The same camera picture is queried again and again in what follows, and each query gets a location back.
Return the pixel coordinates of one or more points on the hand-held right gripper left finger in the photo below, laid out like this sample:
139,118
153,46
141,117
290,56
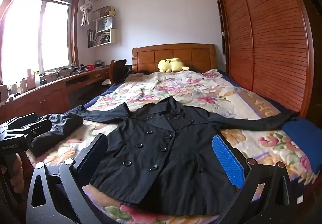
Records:
93,156

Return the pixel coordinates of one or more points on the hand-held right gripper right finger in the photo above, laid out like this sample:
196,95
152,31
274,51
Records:
226,161

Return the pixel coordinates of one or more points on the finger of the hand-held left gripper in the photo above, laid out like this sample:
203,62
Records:
17,120
37,128

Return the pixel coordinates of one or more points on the black buttoned coat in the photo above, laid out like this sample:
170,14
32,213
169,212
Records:
161,163

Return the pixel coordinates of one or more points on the person's left hand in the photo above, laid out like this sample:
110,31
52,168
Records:
19,173

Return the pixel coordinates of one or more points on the dark wrinkled garment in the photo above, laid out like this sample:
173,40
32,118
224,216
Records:
57,130

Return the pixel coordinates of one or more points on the long wooden desk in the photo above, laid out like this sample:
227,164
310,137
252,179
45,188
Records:
50,98

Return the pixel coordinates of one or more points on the pale paper carton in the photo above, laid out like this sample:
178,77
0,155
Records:
30,79

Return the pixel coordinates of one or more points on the green capped bottle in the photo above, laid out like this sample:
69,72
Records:
37,78

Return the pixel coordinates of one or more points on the black devices on desk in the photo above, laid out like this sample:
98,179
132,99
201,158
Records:
78,69

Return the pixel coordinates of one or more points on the floral blanket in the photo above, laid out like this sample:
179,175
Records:
201,93

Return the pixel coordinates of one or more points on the blue cloth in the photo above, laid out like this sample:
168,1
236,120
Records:
304,135

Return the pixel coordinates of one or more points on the metal pot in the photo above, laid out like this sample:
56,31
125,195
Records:
98,63

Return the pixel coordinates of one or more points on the wooden chair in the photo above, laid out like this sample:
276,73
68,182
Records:
118,70

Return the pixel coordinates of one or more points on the black binders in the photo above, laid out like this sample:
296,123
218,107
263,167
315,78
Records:
90,37

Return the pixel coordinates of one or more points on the stack of papers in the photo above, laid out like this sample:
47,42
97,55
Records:
102,39

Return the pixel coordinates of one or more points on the yellow plush toy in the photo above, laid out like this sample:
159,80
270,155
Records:
171,64

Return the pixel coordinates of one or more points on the wooden bed headboard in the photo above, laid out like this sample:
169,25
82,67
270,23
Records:
181,55

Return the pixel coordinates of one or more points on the white paper bag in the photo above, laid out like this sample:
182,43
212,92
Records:
105,23

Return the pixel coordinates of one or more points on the tied beige curtain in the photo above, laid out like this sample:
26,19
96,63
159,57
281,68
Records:
85,10

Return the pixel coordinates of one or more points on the wooden slatted wardrobe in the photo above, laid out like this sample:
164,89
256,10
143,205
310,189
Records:
271,37

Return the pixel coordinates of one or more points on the yellow cup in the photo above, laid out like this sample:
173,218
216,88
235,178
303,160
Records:
112,11

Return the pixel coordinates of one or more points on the window with wooden frame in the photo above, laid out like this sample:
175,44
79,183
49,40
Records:
50,37

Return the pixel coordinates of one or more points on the white wall shelf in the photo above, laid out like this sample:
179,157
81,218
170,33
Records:
112,35

